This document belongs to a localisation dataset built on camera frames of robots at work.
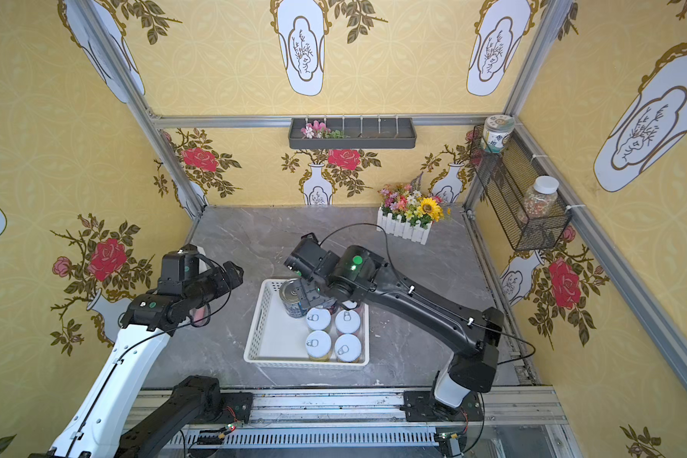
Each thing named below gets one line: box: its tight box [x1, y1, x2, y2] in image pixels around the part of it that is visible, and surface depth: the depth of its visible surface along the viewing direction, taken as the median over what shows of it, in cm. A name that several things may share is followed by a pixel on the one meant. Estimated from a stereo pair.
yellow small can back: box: [305, 330, 332, 362], surface depth 81 cm
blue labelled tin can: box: [278, 277, 309, 319], surface depth 86 cm
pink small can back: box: [334, 309, 361, 334], surface depth 85 cm
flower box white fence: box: [375, 183, 444, 246], surface depth 102 cm
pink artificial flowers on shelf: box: [300, 120, 350, 140], surface depth 89 cm
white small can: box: [306, 307, 332, 331], surface depth 85 cm
